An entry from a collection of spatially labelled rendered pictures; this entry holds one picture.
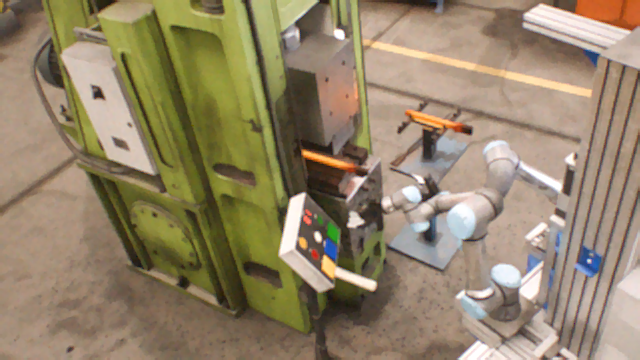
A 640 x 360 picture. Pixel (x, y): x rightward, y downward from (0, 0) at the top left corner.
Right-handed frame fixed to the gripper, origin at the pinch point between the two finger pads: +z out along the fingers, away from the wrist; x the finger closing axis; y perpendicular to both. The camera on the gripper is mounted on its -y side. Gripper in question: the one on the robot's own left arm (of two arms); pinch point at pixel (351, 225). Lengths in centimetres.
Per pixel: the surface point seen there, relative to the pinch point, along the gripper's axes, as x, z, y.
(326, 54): -46, -23, 57
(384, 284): -50, 46, -95
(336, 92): -43, -16, 40
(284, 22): -39, -20, 81
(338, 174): -42.4, 12.2, -0.9
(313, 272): 26.9, 12.2, 6.8
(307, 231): 12.0, 10.3, 16.3
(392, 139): -195, 45, -97
